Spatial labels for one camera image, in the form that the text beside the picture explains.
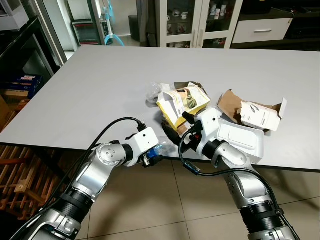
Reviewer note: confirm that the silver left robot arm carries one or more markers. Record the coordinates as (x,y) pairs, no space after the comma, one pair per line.
(100,167)

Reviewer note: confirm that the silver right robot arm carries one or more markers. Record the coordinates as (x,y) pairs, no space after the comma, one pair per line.
(250,192)

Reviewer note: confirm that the black waste bin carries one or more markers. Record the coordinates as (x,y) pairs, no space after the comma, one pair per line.
(134,27)

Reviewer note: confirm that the blue plastic wrapper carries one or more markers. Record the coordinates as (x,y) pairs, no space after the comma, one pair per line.
(161,149)

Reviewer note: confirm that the yellow torn cardboard box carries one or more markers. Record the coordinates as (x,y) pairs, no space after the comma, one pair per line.
(175,102)

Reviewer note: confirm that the clear crumpled plastic wrapper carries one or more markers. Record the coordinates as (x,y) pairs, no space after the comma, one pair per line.
(155,92)

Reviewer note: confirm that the white flat box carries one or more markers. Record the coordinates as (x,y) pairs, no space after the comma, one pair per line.
(242,137)

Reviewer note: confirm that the brown and white open box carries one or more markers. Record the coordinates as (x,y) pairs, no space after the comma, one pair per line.
(257,116)

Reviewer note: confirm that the white glass door cabinet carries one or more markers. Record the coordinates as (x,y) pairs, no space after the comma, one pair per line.
(197,22)

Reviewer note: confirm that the white drawer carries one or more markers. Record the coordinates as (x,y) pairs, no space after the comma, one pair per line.
(262,31)

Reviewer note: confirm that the wooden chair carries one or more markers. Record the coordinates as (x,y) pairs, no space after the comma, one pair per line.
(22,180)

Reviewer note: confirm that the blue carton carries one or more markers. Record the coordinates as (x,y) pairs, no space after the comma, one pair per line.
(26,82)

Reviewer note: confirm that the brown cardboard box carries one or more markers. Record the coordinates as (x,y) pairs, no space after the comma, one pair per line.
(14,97)

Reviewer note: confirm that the black side shelf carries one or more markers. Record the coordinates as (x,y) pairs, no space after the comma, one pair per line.
(22,52)

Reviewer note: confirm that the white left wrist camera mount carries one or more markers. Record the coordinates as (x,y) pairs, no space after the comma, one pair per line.
(145,141)

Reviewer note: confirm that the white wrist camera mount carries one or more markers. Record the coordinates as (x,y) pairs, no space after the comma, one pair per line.
(145,141)
(209,125)

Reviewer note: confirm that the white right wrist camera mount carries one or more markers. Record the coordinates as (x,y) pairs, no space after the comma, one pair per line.
(209,125)

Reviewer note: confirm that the metal door frame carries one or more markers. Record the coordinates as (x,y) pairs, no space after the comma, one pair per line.
(52,27)

